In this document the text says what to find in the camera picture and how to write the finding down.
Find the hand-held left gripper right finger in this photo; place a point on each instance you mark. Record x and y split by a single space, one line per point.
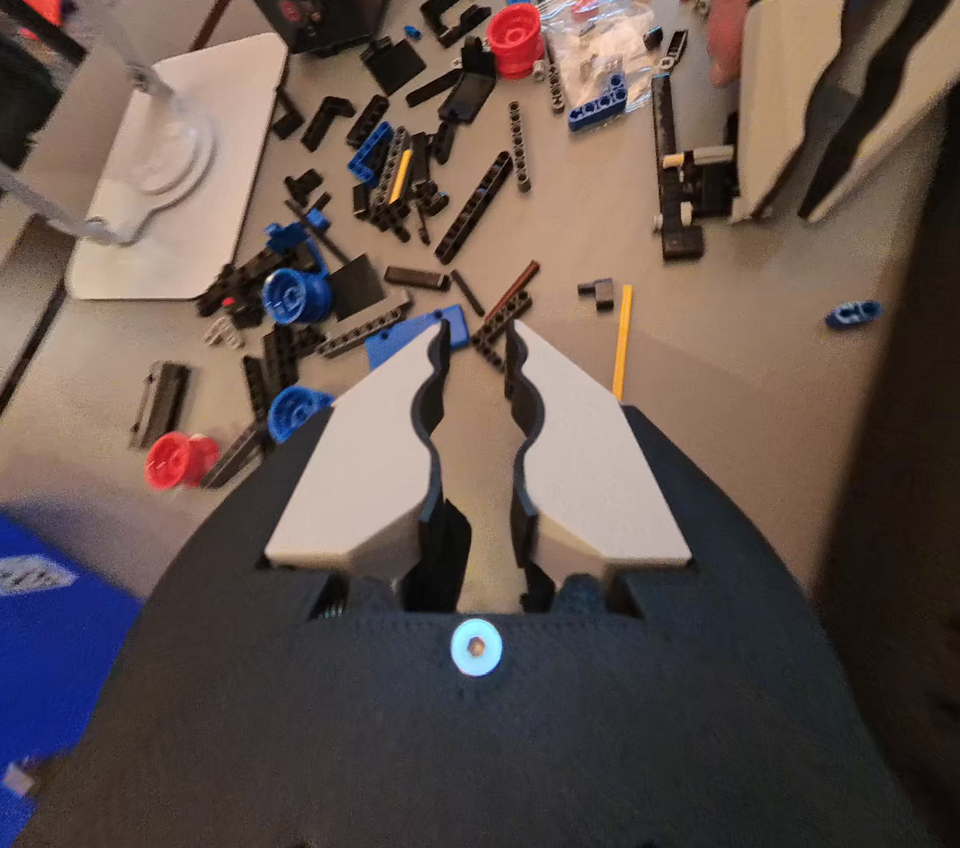
600 488

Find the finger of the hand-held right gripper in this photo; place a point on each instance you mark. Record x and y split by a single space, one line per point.
787 75
892 128

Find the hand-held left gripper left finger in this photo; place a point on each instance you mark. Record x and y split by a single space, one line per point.
352 488

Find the yellow axle with black connector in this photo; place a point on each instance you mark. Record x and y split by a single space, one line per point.
622 345

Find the black beam frame assembly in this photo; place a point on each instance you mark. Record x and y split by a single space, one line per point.
675 188

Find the small black axle connector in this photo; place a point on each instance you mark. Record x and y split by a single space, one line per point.
600 293

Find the grey desk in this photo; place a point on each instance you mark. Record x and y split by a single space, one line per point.
712 375

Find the person's right hand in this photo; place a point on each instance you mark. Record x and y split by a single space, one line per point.
727 30

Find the blue wheel hub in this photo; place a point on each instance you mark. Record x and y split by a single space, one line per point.
296 297
296 413

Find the blue rectangular panel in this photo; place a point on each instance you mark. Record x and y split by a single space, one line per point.
397 342

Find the clear bag of parts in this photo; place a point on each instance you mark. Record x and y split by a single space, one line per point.
607 30

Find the red wheel hub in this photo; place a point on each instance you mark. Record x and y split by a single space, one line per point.
180 462
514 42

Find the small blue two-hole beam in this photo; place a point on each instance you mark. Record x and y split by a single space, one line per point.
853 314

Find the blue angled beam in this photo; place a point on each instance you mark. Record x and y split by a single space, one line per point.
367 150
600 109

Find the small white angled beam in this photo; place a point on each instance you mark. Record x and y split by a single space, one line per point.
223 332

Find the black grooved block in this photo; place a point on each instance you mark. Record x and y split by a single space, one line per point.
159 405

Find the short brown axle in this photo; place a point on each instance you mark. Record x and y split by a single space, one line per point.
514 291

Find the short grey beam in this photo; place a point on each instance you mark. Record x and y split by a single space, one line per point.
555 87

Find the long thin black axle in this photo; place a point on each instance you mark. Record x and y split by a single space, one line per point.
319 233

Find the dark grey long beam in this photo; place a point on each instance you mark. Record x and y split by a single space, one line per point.
520 147

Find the black dotted mat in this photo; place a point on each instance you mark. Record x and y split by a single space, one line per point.
900 488

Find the pile of black and blue bricks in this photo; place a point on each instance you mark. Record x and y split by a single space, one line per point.
472 210

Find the short yellow axle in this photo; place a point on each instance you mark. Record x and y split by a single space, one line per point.
401 175

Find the black curved panel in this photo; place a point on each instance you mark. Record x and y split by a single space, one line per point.
465 94

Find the blue storage bin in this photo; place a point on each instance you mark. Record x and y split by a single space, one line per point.
52 638

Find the black square panel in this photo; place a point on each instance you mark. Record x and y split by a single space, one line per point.
394 66

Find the black chassis on blue frame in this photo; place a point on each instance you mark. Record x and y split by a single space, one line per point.
255 270

